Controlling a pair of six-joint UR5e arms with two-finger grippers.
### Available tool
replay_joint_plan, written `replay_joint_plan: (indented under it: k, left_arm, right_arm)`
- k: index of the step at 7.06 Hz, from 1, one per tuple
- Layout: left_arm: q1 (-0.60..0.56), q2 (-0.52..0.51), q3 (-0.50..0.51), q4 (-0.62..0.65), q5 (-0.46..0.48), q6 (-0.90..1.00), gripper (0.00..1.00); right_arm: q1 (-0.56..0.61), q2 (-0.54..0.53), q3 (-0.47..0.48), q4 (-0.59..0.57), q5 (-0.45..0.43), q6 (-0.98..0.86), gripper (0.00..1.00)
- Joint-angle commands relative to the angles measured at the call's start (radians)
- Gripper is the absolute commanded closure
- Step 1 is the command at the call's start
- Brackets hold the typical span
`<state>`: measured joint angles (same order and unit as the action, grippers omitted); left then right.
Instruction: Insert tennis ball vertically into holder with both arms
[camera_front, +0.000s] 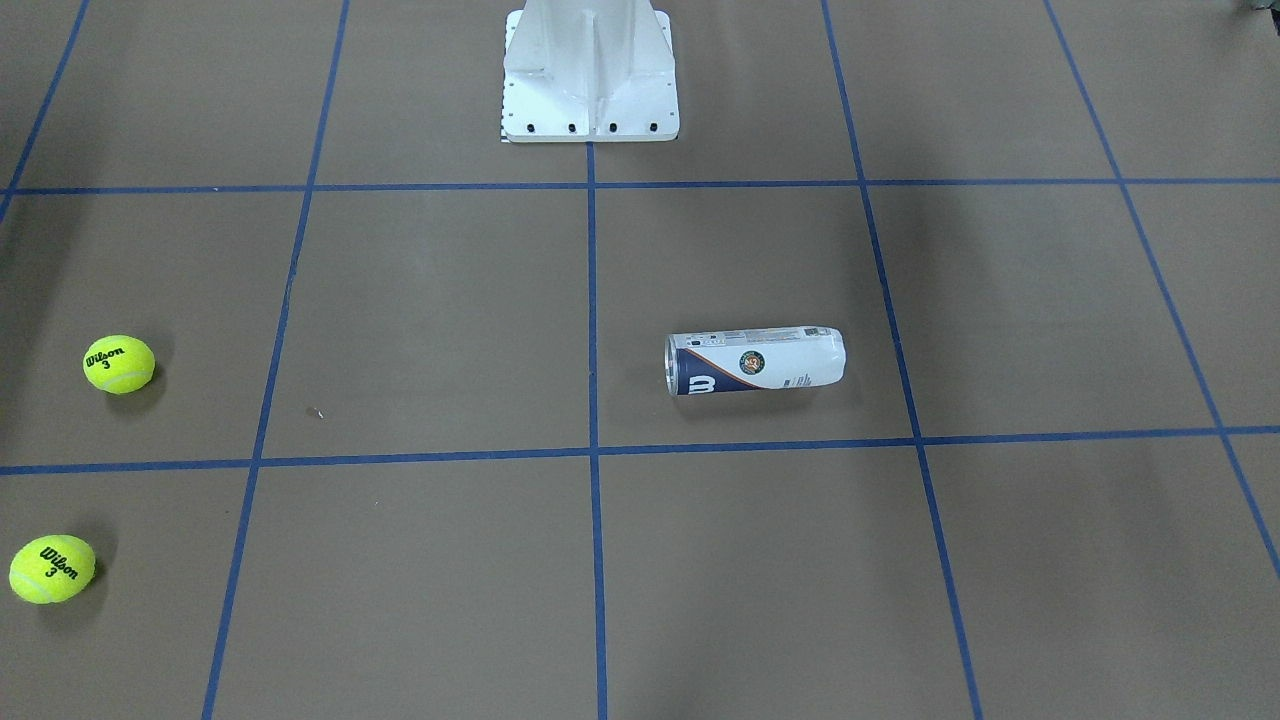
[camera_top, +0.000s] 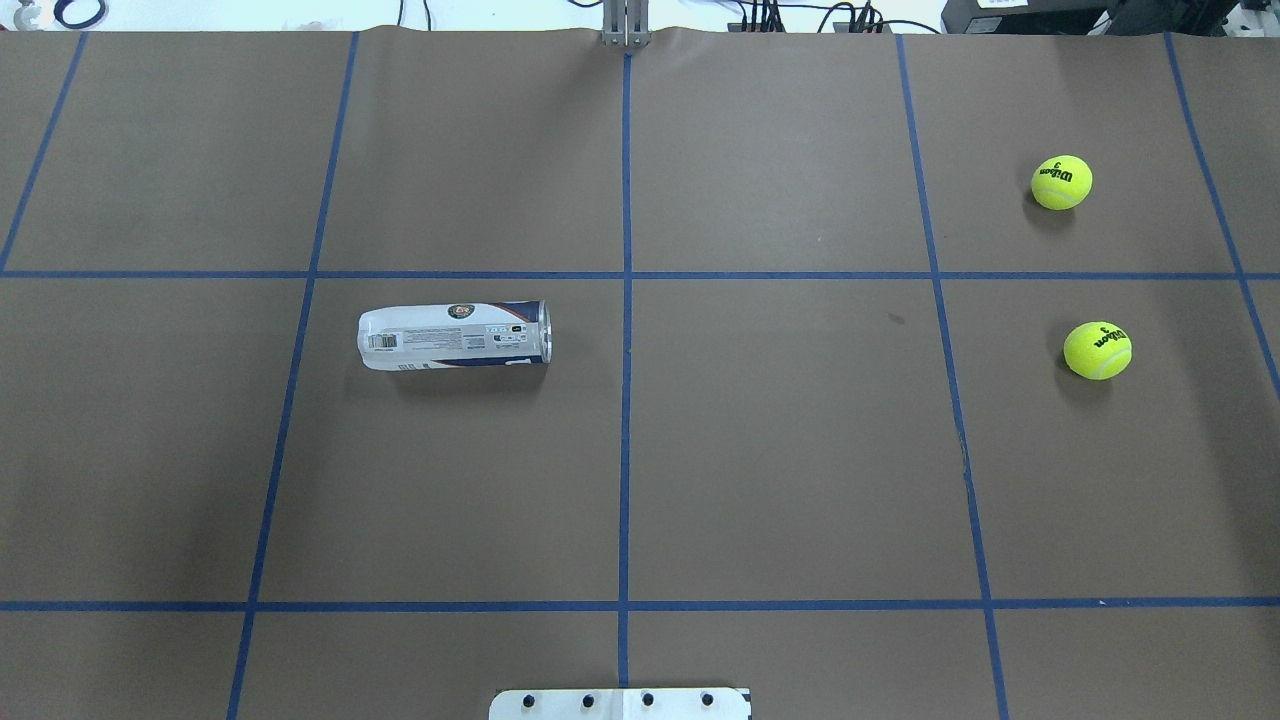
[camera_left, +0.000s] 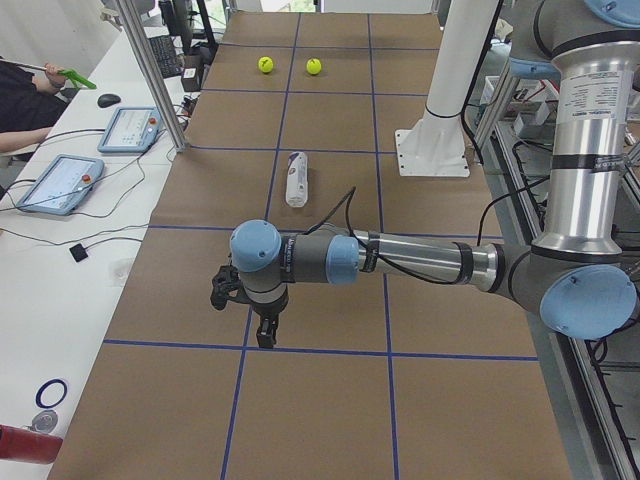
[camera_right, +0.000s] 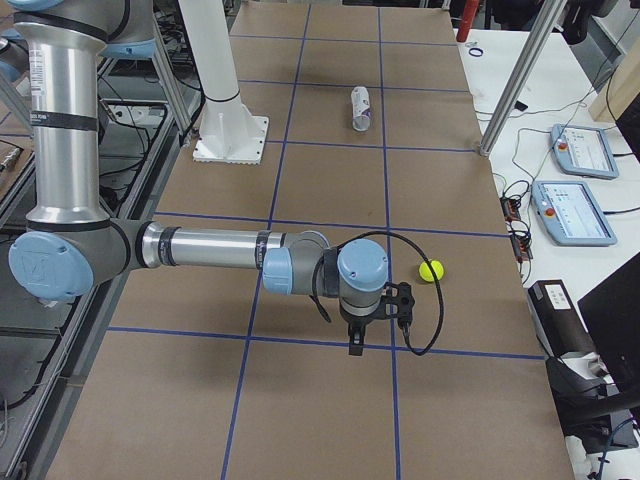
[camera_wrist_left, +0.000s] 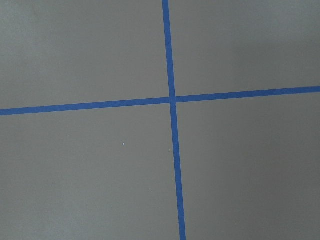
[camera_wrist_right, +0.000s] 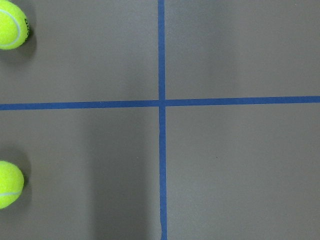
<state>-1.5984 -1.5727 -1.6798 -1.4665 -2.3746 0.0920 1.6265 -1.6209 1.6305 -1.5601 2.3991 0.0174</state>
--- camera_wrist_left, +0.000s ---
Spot brown paper table mat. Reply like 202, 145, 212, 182
0, 0, 320, 240

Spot blue tape grid lines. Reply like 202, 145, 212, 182
0, 0, 320, 240

